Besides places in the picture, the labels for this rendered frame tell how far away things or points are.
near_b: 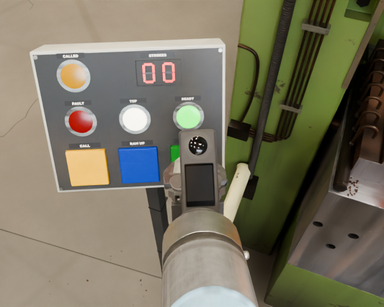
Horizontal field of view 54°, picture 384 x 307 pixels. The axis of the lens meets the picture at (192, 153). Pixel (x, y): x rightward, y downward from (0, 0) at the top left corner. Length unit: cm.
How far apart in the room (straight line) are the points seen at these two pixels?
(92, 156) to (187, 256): 42
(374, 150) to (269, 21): 35
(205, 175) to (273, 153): 69
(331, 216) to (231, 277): 63
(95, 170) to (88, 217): 112
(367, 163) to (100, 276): 123
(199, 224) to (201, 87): 35
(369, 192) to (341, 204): 6
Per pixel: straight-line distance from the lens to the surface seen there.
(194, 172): 46
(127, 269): 174
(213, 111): 72
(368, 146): 89
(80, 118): 73
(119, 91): 71
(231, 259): 38
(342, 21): 82
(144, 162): 75
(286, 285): 144
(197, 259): 37
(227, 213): 111
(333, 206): 92
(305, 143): 107
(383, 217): 93
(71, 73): 71
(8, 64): 273
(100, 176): 77
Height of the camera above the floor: 163
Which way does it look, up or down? 54 degrees down
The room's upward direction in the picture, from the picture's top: straight up
